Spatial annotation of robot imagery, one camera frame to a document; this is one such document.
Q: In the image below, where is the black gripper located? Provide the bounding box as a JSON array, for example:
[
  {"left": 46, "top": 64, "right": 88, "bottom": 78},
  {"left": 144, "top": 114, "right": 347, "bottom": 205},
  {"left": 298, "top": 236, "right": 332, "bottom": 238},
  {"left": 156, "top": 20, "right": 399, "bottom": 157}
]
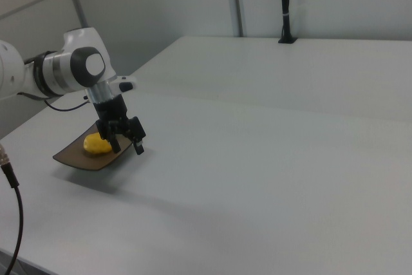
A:
[{"left": 93, "top": 95, "right": 147, "bottom": 156}]

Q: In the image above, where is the yellow potato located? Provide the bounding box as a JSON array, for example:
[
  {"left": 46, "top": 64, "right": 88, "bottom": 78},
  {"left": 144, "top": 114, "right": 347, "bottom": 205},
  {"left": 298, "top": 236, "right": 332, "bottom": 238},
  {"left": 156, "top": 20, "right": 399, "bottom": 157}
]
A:
[{"left": 83, "top": 131, "right": 113, "bottom": 158}]

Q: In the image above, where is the square brown ceramic plate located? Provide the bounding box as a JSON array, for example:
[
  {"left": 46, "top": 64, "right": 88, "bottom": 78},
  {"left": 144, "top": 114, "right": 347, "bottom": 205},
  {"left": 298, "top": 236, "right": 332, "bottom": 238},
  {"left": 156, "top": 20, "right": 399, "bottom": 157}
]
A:
[{"left": 52, "top": 120, "right": 135, "bottom": 171}]

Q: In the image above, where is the black pole stand with white band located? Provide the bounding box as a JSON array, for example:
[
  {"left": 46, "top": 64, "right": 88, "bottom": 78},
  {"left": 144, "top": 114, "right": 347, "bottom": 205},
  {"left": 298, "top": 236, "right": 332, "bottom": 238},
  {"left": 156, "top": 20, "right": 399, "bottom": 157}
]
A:
[{"left": 277, "top": 0, "right": 298, "bottom": 45}]

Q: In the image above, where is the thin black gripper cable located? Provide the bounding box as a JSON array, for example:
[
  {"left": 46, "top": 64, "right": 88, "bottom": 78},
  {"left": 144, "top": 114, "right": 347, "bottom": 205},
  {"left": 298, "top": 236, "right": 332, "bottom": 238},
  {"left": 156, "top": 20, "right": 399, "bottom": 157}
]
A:
[{"left": 42, "top": 95, "right": 90, "bottom": 112}]

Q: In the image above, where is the black cable with metal connector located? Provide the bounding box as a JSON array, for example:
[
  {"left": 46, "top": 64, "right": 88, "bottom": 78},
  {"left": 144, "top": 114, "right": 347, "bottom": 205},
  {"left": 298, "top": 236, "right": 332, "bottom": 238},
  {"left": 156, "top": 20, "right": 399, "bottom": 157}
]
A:
[{"left": 0, "top": 142, "right": 24, "bottom": 275}]

